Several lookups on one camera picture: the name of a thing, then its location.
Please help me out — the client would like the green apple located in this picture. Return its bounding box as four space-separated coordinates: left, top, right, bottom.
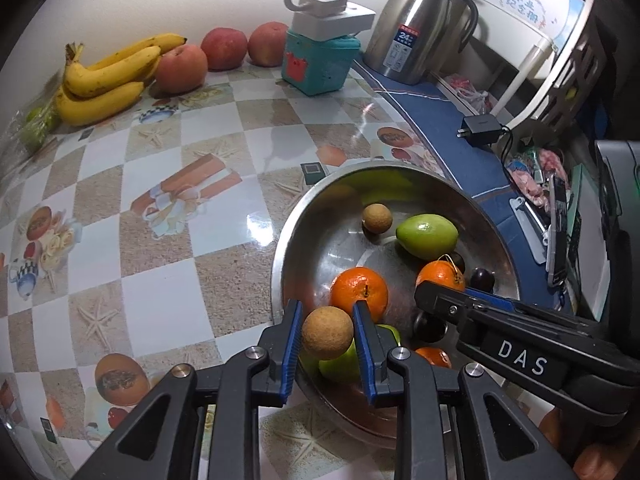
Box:
318 341 360 384

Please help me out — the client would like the smartphone on stand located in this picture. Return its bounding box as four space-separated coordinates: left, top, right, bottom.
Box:
546 174 568 288

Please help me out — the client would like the teal plastic box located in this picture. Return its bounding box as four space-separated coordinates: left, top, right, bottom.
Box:
281 30 360 96

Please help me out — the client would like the dark cherry with stem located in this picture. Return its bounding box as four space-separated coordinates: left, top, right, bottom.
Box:
410 311 448 348

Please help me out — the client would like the red apple middle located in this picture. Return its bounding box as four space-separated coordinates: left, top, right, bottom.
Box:
201 27 247 70

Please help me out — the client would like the large orange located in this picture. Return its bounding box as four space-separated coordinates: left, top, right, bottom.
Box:
329 266 388 323

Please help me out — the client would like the steel bowl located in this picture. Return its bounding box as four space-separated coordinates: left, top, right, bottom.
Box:
269 160 522 451

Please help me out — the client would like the clear bag of green fruit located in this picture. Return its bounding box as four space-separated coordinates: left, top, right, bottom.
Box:
1 96 61 157

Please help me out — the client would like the yellow banana bunch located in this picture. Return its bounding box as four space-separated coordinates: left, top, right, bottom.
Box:
53 32 186 127

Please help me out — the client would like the black power adapter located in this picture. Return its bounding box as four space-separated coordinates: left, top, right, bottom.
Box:
457 114 504 148

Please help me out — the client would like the small orange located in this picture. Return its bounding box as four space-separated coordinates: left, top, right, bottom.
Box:
416 254 465 292

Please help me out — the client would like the green mango-shaped fruit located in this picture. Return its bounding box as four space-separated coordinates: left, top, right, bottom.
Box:
396 214 459 261

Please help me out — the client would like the white chair frame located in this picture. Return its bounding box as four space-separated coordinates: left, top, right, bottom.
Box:
474 0 606 131

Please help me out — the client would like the red apple right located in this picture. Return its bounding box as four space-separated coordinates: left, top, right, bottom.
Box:
247 22 288 67

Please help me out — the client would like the steel thermos kettle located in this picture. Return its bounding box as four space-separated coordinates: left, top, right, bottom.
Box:
362 0 480 84

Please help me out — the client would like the red apple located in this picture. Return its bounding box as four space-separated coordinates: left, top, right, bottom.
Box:
155 44 208 94
201 27 247 70
247 22 288 67

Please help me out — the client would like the pink plastic bag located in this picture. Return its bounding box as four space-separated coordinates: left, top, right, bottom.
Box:
506 148 570 212

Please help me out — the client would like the red apple left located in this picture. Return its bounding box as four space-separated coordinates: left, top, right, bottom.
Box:
155 44 208 94

